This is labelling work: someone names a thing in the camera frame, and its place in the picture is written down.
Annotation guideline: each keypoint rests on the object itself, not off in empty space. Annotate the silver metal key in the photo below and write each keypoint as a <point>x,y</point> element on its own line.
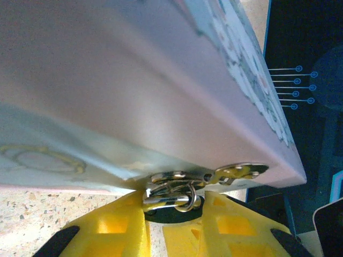
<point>160,201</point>

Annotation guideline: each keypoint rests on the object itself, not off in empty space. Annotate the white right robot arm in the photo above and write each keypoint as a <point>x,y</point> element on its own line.
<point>331,230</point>

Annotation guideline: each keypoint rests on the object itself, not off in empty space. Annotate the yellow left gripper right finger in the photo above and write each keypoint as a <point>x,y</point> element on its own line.
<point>235,235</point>

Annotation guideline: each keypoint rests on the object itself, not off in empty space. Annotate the pastel printed tin box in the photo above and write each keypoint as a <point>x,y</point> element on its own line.
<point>134,93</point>

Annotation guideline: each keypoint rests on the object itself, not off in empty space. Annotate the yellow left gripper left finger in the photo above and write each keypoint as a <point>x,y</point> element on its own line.
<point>112,230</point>

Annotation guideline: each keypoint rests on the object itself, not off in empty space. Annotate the gold metal box hasp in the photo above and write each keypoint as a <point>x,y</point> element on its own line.
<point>241,171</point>

